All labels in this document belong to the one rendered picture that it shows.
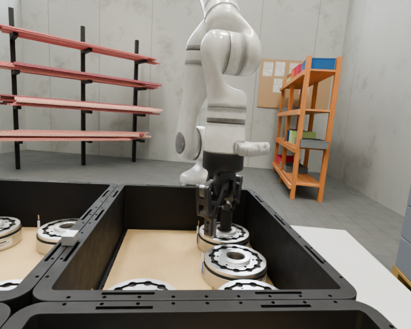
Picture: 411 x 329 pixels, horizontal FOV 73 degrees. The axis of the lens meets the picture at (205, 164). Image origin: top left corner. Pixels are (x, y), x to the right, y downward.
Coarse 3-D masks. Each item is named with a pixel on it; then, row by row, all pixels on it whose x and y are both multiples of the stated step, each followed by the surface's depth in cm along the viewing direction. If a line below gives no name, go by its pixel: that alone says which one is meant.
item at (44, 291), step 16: (112, 192) 54; (272, 208) 51; (96, 224) 39; (288, 224) 44; (80, 240) 34; (304, 240) 38; (64, 256) 30; (320, 256) 34; (48, 272) 27; (64, 272) 27; (336, 272) 30; (48, 288) 24; (336, 288) 28; (352, 288) 28
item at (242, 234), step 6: (240, 228) 59; (216, 234) 55; (234, 234) 55; (240, 234) 55; (246, 234) 56; (210, 240) 53; (216, 240) 52; (222, 240) 52; (228, 240) 52; (234, 240) 52; (240, 240) 53; (246, 240) 54
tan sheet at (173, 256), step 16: (128, 240) 57; (144, 240) 57; (160, 240) 58; (176, 240) 58; (192, 240) 59; (128, 256) 50; (144, 256) 51; (160, 256) 51; (176, 256) 52; (192, 256) 52; (112, 272) 45; (128, 272) 45; (144, 272) 46; (160, 272) 46; (176, 272) 46; (192, 272) 47; (176, 288) 42; (192, 288) 42; (208, 288) 43
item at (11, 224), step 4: (4, 220) 54; (8, 220) 55; (12, 220) 55; (16, 220) 55; (4, 224) 53; (8, 224) 53; (12, 224) 54; (16, 224) 53; (20, 224) 54; (0, 228) 51; (4, 228) 51; (8, 228) 52; (12, 228) 51; (16, 228) 52; (0, 232) 49; (4, 232) 49; (8, 232) 50; (0, 236) 49
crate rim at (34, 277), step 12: (0, 180) 58; (12, 180) 58; (24, 180) 58; (36, 180) 59; (48, 180) 60; (108, 192) 54; (96, 204) 47; (84, 216) 41; (72, 228) 37; (60, 240) 33; (48, 252) 30; (60, 252) 31; (48, 264) 28; (36, 276) 26; (24, 288) 24; (0, 300) 22; (12, 300) 23; (24, 300) 24; (12, 312) 23
